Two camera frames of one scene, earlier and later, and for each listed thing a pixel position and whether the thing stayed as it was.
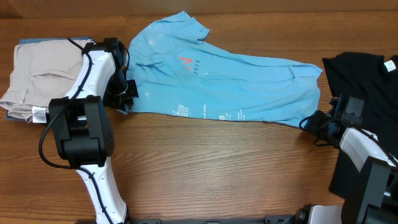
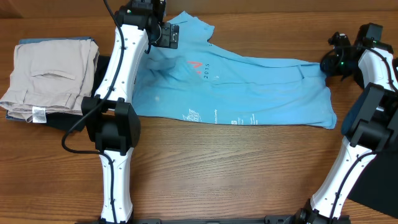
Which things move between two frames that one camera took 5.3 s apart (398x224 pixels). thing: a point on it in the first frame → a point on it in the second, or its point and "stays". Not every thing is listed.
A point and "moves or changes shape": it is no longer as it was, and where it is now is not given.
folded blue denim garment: [22, 42] stays
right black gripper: [321, 125] → [329, 65]
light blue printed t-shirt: [170, 73] moves or changes shape
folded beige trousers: [43, 71] stays
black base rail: [273, 219] stays
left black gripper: [119, 102] → [165, 40]
